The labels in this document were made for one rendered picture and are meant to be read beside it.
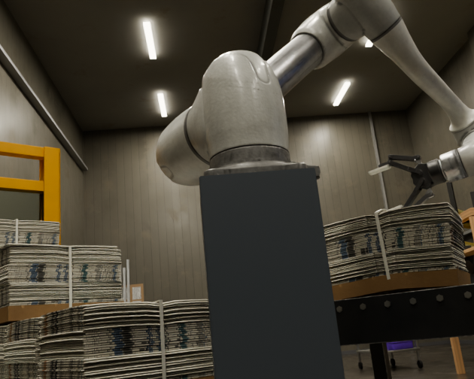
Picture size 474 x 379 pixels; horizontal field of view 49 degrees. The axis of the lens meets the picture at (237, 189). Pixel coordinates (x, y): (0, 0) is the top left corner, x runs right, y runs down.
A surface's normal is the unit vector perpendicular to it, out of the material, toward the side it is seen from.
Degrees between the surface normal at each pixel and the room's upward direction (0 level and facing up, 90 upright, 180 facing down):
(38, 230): 90
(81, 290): 90
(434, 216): 91
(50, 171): 90
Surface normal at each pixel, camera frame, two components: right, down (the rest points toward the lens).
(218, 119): -0.63, -0.11
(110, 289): 0.64, -0.26
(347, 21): -0.43, 0.58
